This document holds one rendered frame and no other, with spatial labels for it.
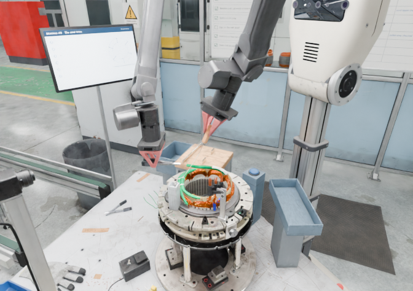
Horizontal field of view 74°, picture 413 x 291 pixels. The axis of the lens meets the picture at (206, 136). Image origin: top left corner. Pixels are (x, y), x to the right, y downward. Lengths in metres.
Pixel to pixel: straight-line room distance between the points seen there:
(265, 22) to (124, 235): 1.02
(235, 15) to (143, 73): 2.29
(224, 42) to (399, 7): 1.55
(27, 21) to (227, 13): 2.64
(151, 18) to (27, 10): 3.61
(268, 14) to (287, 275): 0.90
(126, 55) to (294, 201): 1.30
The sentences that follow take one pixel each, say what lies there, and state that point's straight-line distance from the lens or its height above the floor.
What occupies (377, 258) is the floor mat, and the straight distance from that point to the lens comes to 2.50.
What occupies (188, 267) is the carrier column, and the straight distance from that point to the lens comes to 1.01.
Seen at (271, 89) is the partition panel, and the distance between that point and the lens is 3.09.
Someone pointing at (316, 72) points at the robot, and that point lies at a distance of 1.02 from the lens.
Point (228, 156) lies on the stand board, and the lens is 1.22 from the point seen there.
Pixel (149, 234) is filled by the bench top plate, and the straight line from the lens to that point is 1.28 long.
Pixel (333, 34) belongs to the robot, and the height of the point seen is 1.59.
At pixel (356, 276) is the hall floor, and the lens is 2.33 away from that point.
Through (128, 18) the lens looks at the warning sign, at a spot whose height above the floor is 1.52.
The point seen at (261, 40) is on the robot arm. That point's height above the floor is 1.60.
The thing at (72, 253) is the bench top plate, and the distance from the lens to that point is 1.30.
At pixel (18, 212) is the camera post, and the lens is 0.66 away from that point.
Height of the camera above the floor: 1.68
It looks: 26 degrees down
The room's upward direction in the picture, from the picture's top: straight up
